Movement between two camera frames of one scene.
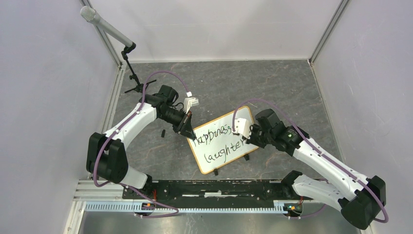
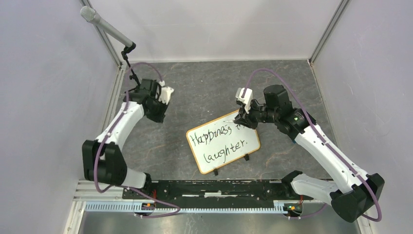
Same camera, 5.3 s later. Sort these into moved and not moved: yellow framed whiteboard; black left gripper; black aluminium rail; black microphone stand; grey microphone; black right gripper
Moved: black left gripper; black right gripper
Not moved: grey microphone; black microphone stand; black aluminium rail; yellow framed whiteboard
